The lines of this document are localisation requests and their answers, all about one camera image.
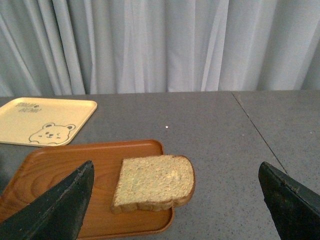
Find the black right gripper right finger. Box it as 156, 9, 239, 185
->
258, 161, 320, 240

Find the yellow bear tray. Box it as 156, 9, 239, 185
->
0, 97, 98, 147

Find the grey-white curtain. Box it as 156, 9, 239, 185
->
0, 0, 320, 97

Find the slice of wholemeal bread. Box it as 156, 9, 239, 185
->
110, 155, 196, 214

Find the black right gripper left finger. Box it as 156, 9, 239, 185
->
0, 160, 95, 240

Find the brown wood-grain tray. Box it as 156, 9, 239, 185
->
0, 140, 175, 240

